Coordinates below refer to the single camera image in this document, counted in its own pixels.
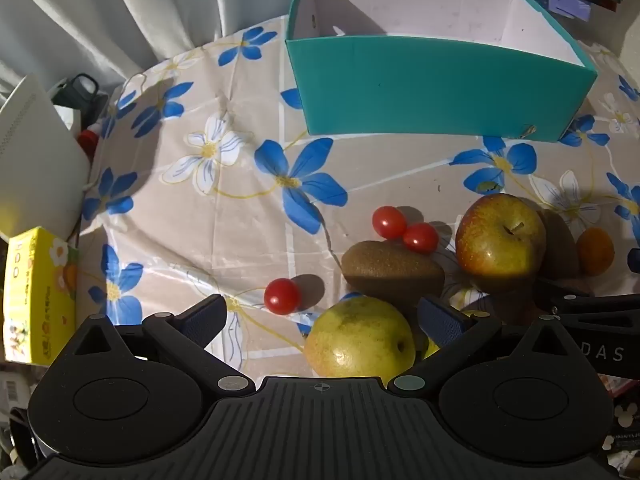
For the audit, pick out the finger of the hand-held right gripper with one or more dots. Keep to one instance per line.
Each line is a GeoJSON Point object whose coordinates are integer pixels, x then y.
{"type": "Point", "coordinates": [595, 305]}

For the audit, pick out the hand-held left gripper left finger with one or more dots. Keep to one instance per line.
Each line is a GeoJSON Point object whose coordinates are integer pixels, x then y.
{"type": "Point", "coordinates": [205, 317]}

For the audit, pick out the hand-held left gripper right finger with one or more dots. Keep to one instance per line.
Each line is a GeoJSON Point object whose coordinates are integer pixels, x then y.
{"type": "Point", "coordinates": [440, 322]}

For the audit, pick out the yellow lemon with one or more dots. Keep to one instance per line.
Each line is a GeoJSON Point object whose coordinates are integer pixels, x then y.
{"type": "Point", "coordinates": [431, 350]}

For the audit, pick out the orange mandarin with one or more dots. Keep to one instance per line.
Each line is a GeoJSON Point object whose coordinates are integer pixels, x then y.
{"type": "Point", "coordinates": [595, 251]}

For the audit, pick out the brown kiwi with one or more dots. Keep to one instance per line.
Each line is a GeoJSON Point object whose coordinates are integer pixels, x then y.
{"type": "Point", "coordinates": [390, 270]}

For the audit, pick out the red cherry tomato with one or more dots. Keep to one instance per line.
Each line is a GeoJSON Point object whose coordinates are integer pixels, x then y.
{"type": "Point", "coordinates": [389, 222]}
{"type": "Point", "coordinates": [421, 237]}
{"type": "Point", "coordinates": [281, 296]}

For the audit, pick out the yellow-green pear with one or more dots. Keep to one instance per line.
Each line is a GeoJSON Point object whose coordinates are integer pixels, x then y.
{"type": "Point", "coordinates": [357, 340]}

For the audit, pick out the red yellow apple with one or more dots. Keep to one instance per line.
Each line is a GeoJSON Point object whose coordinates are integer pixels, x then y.
{"type": "Point", "coordinates": [500, 245]}

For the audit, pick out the teal cardboard box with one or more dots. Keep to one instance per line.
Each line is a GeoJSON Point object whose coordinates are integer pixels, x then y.
{"type": "Point", "coordinates": [440, 95]}

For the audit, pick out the black cartoon print box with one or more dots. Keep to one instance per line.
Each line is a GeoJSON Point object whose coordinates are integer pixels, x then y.
{"type": "Point", "coordinates": [625, 425]}

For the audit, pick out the yellow tissue box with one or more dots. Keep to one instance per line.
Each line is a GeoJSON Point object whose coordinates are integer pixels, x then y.
{"type": "Point", "coordinates": [37, 300]}

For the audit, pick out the red capped bottle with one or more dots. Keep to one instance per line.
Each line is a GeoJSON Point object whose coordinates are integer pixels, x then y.
{"type": "Point", "coordinates": [87, 141]}

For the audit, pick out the white perforated appliance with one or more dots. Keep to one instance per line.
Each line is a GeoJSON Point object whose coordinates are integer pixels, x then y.
{"type": "Point", "coordinates": [35, 160]}

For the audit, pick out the dark green mug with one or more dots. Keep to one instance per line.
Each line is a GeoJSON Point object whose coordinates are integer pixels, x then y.
{"type": "Point", "coordinates": [82, 95]}

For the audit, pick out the purple paper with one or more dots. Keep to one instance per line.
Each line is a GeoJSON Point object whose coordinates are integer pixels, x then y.
{"type": "Point", "coordinates": [567, 5]}

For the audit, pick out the white curtain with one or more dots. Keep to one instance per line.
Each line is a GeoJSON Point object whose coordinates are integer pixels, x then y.
{"type": "Point", "coordinates": [125, 10]}

